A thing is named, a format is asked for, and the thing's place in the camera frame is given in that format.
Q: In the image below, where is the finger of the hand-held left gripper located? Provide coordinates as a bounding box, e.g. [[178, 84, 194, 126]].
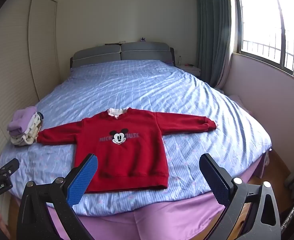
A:
[[0, 158, 20, 183]]

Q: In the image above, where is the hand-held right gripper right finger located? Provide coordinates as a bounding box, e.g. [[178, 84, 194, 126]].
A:
[[199, 153, 281, 240]]

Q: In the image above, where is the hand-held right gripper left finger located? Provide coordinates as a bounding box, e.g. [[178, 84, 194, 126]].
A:
[[16, 153, 99, 240]]

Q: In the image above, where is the red cartoon print sweater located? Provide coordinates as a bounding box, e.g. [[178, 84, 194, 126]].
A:
[[37, 107, 217, 194]]

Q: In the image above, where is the beige folded garment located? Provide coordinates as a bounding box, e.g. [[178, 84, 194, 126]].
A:
[[10, 127, 41, 147]]

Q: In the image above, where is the purple folded garment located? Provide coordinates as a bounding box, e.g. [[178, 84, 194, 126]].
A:
[[7, 106, 38, 134]]

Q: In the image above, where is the white patterned folded garment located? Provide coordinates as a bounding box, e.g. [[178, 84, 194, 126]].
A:
[[22, 112, 44, 137]]

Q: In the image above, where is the purple bed sheet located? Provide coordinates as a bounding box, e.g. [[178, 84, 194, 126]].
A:
[[11, 159, 271, 240]]

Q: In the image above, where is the cream wardrobe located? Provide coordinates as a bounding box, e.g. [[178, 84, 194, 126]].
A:
[[0, 0, 62, 160]]

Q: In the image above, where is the blue floral bed cover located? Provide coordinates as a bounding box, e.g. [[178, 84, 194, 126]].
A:
[[0, 59, 272, 217]]

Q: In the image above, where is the white nightstand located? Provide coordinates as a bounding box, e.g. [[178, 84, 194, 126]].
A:
[[178, 64, 201, 78]]

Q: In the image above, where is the grey padded headboard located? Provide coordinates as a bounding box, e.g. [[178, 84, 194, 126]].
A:
[[70, 42, 175, 68]]

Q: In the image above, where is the green curtain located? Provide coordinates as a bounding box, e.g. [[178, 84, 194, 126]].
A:
[[195, 0, 235, 88]]

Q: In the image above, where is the window with metal railing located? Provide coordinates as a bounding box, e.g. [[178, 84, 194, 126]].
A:
[[233, 0, 294, 83]]

